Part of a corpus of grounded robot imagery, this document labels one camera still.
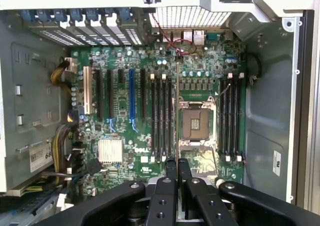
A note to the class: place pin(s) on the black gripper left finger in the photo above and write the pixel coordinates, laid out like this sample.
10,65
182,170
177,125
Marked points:
163,193

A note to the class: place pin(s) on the perforated metal slot cover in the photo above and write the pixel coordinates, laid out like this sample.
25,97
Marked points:
58,37
85,38
132,36
101,38
116,38

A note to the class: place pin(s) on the CPU socket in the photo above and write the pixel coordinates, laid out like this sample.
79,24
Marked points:
197,123

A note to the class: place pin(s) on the round black case speaker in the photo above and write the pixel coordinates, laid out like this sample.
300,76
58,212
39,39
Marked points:
254,65

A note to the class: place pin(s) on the green Dell motherboard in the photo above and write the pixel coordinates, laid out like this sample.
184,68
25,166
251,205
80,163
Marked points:
120,103

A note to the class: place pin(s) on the white expansion slot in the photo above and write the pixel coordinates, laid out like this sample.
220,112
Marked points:
87,90

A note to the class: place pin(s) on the grey metal PC case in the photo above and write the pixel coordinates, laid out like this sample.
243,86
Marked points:
270,110

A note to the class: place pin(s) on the white certification label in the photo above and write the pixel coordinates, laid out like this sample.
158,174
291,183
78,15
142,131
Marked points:
276,164

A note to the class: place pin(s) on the blue plastic drive carrier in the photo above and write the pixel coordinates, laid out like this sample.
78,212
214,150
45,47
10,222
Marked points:
27,206

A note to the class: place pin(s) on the thin metal locking lever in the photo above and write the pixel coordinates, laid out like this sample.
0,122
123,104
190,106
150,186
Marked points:
223,92

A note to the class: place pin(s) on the short black expansion slot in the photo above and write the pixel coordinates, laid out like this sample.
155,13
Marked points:
121,76

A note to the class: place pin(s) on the rear port block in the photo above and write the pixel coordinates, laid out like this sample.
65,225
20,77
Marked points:
193,36

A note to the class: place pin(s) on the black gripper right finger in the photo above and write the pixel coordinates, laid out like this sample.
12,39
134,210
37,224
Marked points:
200,193

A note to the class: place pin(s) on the RAM slot with white latches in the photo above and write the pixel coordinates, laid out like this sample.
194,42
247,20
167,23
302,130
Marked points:
239,115
164,115
228,115
152,115

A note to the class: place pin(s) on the white barcode label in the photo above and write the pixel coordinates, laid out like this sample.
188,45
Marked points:
40,158

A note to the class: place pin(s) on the long black expansion slot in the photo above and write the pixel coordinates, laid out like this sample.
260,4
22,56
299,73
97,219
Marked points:
99,93
109,93
143,93

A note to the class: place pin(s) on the blue expansion slot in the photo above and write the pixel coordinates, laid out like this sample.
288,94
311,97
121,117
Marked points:
132,93

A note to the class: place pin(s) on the silver chipset heatsink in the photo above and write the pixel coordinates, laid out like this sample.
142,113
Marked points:
110,151

